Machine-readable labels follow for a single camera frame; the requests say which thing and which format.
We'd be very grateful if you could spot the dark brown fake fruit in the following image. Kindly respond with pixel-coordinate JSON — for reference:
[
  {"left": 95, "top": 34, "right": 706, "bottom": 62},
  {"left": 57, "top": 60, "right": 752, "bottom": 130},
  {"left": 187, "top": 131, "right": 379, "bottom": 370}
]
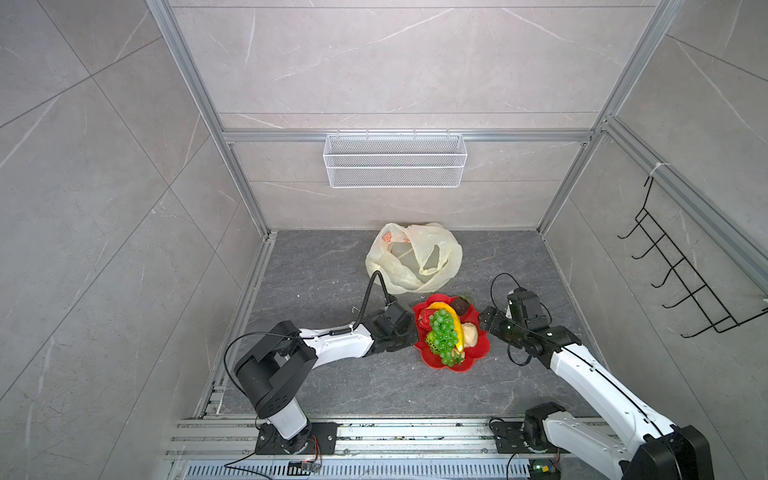
[{"left": 450, "top": 296, "right": 471, "bottom": 317}]

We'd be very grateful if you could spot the red flower-shaped plastic bowl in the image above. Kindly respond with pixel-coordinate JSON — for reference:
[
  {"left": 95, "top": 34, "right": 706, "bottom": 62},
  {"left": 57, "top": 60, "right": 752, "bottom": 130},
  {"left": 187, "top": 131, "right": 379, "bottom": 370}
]
[{"left": 413, "top": 294, "right": 490, "bottom": 372}]

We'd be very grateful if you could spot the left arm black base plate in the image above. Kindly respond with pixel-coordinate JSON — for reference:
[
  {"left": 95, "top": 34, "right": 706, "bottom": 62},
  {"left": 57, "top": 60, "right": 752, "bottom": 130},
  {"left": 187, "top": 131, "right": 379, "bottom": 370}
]
[{"left": 255, "top": 422, "right": 339, "bottom": 455}]

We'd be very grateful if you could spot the red fake fruit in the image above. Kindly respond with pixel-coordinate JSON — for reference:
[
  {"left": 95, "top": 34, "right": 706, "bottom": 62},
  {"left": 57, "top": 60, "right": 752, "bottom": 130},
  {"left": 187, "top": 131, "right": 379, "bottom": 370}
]
[{"left": 416, "top": 308, "right": 434, "bottom": 332}]

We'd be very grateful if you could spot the black wire hook rack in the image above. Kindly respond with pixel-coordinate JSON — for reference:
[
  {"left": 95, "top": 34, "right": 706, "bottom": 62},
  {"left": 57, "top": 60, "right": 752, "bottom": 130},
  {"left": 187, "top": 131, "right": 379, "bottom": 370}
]
[{"left": 617, "top": 176, "right": 767, "bottom": 339}]

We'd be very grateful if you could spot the white wire mesh basket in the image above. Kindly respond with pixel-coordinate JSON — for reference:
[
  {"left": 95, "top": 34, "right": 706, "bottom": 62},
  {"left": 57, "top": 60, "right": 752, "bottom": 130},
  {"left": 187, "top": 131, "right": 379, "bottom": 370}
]
[{"left": 323, "top": 133, "right": 468, "bottom": 189}]

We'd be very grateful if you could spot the beige fake fruit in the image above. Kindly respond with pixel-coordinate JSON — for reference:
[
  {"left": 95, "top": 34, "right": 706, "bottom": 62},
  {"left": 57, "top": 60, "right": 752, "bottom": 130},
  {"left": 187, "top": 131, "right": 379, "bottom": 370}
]
[{"left": 462, "top": 322, "right": 479, "bottom": 349}]

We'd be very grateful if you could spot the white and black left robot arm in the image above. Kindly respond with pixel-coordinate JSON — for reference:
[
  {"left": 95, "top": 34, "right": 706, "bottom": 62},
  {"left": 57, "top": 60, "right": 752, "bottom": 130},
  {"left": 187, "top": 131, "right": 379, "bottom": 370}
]
[{"left": 229, "top": 302, "right": 418, "bottom": 450}]

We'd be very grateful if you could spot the aluminium rail base frame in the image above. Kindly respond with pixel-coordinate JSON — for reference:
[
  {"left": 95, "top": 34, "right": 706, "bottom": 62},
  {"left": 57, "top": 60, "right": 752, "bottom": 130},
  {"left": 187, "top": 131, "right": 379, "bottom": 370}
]
[{"left": 161, "top": 415, "right": 599, "bottom": 479}]

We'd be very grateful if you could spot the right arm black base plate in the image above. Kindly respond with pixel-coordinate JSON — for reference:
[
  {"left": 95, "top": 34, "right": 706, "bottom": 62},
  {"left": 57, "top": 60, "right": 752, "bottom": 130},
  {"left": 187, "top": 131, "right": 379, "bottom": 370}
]
[{"left": 488, "top": 418, "right": 569, "bottom": 454}]

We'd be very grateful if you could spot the yellow fake banana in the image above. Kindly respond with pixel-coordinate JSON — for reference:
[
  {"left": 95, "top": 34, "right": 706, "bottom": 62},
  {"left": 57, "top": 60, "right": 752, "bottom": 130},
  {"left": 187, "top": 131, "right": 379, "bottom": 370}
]
[{"left": 427, "top": 302, "right": 464, "bottom": 353}]

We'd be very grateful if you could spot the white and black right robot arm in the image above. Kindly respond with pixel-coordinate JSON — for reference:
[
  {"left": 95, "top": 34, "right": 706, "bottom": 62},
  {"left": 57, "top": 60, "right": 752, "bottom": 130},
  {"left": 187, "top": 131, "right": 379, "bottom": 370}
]
[{"left": 478, "top": 287, "right": 714, "bottom": 479}]

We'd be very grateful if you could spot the cream plastic bag orange print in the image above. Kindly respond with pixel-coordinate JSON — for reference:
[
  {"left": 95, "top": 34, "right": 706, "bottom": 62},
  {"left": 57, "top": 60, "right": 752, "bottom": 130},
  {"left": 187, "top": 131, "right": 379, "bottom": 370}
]
[{"left": 365, "top": 223, "right": 463, "bottom": 294}]

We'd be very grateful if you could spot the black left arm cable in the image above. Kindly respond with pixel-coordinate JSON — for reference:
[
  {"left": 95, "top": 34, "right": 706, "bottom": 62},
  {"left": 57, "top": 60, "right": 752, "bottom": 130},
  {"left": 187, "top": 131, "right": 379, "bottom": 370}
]
[{"left": 351, "top": 269, "right": 397, "bottom": 332}]

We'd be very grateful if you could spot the green fake vegetable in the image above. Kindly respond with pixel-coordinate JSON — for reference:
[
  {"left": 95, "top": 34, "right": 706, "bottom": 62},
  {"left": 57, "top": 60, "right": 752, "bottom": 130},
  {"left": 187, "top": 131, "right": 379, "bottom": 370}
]
[{"left": 426, "top": 309, "right": 465, "bottom": 367}]

